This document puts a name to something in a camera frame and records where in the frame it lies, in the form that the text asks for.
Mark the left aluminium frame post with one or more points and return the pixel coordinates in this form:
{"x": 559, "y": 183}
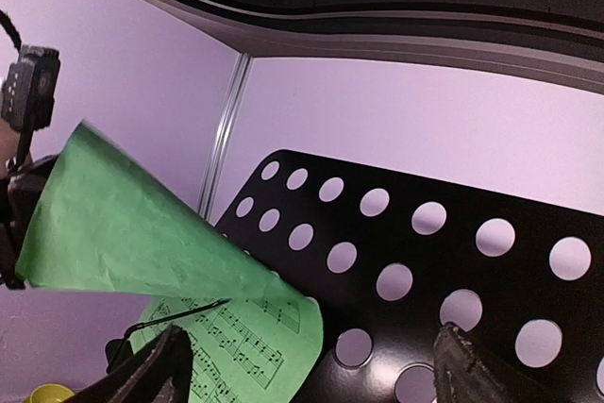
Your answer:
{"x": 230, "y": 108}

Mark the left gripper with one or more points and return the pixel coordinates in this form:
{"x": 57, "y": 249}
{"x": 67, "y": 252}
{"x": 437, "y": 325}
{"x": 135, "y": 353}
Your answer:
{"x": 20, "y": 194}

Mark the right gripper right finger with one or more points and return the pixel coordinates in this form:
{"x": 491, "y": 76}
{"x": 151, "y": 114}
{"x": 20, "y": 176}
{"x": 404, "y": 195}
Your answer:
{"x": 466, "y": 371}

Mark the black music stand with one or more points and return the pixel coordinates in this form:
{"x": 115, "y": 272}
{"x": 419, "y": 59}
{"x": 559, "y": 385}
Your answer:
{"x": 389, "y": 258}

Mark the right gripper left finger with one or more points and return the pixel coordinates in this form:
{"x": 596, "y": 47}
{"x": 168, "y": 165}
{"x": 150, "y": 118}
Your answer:
{"x": 160, "y": 372}

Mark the green bowl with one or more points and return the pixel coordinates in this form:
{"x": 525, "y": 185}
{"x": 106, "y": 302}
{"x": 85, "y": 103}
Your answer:
{"x": 49, "y": 393}

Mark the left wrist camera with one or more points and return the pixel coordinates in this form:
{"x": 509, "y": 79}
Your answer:
{"x": 28, "y": 93}

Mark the green sheet music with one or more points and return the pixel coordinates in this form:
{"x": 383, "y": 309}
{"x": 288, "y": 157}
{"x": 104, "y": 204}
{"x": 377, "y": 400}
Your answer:
{"x": 103, "y": 224}

